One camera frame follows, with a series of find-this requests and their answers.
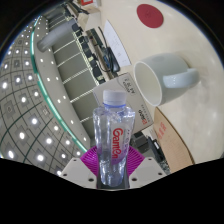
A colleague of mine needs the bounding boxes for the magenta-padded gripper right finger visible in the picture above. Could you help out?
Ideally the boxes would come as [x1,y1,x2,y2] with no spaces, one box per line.
[125,145,167,188]

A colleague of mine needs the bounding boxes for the long curved conference desk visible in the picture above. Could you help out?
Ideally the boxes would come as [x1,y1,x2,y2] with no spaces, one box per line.
[61,1,113,84]

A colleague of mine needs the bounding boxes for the flat round red coaster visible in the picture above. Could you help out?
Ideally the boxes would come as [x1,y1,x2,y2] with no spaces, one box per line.
[136,3,165,29]

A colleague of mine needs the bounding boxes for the clear plastic water bottle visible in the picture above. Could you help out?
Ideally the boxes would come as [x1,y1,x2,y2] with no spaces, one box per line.
[92,89,136,188]

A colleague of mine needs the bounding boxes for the black power strip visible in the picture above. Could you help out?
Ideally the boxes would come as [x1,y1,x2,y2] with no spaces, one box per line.
[133,130,168,171]

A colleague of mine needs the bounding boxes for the round ceiling lights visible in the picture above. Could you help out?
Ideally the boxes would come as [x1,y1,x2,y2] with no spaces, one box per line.
[0,36,84,178]

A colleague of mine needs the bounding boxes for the white paper sheet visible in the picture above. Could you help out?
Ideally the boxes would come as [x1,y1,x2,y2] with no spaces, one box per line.
[102,19,132,68]

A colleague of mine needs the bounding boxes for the white ceramic mug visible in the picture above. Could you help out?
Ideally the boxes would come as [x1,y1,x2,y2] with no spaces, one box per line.
[133,53,200,108]

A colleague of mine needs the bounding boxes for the brown kraft paper envelope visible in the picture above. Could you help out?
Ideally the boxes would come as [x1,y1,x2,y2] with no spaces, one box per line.
[153,107,195,174]

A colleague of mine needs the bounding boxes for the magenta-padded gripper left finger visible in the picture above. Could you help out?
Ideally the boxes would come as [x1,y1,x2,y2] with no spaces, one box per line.
[60,145,101,188]

